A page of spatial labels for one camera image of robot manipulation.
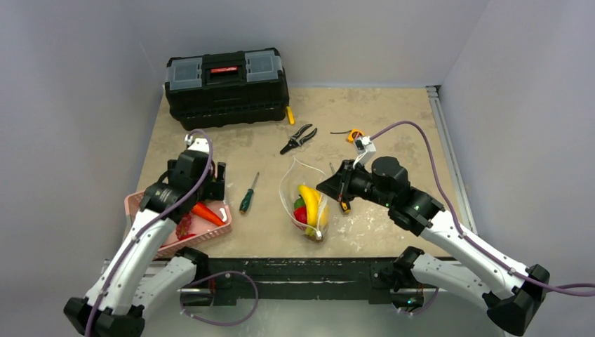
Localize yellow toy banana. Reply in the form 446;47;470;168
298;185;330;238

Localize clear zip top bag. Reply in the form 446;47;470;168
279;159;330;243

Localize red toy apple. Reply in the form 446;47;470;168
293;206;308;225

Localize green toy pepper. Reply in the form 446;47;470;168
293;197;307;210

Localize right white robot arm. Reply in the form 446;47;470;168
316;157;550;336

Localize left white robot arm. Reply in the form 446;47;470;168
63;149;215;336

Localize pink perforated plastic basket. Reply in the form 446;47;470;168
124;182;232;258

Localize orange toy carrot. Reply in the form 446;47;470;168
191;202;225;227

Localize orange tape measure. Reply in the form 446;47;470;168
330;129;365;143

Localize pink toy grape bunch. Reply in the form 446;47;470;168
175;213;193;238

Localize red toy chili pepper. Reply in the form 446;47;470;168
178;233;196;242

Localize black plastic toolbox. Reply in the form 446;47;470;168
164;48;290;131

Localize yellow black handled screwdriver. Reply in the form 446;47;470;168
329;162;351;215

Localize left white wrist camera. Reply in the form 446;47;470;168
185;134;210;154

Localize green handled screwdriver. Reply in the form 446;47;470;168
239;172;260;214

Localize black handled pliers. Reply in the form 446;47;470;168
279;124;318;155

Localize yellow handled tool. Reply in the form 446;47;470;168
286;106;295;125

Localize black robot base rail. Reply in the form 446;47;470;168
178;256;440;308

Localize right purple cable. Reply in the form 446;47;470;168
369;121;595;298

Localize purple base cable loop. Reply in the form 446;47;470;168
179;270;260;327

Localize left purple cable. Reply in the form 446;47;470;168
83;129;215;337

